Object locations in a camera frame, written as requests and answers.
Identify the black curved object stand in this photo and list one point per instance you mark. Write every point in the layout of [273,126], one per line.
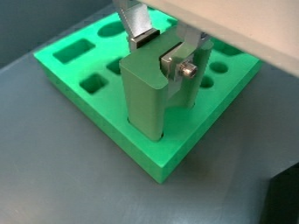
[280,209]

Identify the green shape sorter block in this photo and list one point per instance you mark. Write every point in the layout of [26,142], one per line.
[81,66]

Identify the green arch object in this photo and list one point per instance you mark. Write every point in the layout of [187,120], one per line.
[149,91]

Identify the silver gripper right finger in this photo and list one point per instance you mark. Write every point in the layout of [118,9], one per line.
[176,61]

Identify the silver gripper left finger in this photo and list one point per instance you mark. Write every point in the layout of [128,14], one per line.
[136,22]

